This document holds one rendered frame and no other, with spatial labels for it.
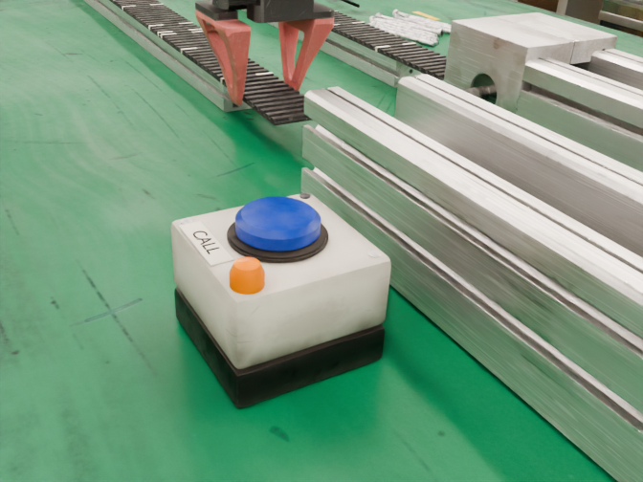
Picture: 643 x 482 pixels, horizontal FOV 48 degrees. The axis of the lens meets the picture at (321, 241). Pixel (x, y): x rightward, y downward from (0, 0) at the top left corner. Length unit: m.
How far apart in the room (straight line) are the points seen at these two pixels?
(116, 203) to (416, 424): 0.27
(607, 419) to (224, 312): 0.16
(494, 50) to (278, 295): 0.35
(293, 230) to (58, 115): 0.39
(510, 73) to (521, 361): 0.30
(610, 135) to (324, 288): 0.28
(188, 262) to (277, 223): 0.05
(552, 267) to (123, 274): 0.24
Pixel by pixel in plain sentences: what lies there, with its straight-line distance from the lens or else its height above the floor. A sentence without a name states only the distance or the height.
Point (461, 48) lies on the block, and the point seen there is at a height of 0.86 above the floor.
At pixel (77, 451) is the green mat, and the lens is 0.33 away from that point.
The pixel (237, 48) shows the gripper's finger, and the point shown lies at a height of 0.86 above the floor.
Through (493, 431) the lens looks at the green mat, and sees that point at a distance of 0.34.
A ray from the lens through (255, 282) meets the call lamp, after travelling 0.30.
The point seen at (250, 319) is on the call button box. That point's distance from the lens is 0.30.
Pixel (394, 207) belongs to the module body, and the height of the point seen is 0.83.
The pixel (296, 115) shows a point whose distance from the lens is 0.57.
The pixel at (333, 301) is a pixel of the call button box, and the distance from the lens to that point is 0.32.
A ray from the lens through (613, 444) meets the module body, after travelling 0.32.
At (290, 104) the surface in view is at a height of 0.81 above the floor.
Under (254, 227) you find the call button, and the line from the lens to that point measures 0.32.
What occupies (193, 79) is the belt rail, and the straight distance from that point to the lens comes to 0.73.
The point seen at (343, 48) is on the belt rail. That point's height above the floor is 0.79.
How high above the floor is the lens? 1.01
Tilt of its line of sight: 30 degrees down
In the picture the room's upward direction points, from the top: 3 degrees clockwise
